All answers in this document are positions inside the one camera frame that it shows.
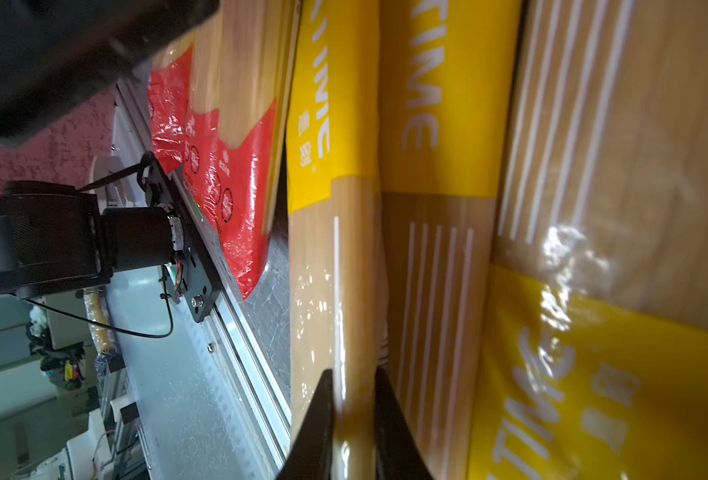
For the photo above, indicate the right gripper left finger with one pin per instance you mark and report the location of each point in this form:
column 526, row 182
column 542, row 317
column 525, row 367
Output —
column 312, row 452

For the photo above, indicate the yellow pasta bag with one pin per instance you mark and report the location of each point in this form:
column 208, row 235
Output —
column 446, row 71
column 594, row 359
column 334, row 221

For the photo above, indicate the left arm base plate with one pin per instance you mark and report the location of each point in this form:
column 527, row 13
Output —
column 194, row 278

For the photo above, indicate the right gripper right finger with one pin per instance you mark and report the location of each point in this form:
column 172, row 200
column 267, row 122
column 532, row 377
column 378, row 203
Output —
column 397, row 455

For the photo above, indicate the aluminium mounting rail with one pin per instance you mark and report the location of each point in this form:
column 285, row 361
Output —
column 213, row 395

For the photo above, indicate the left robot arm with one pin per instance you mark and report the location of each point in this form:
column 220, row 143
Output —
column 59, row 63

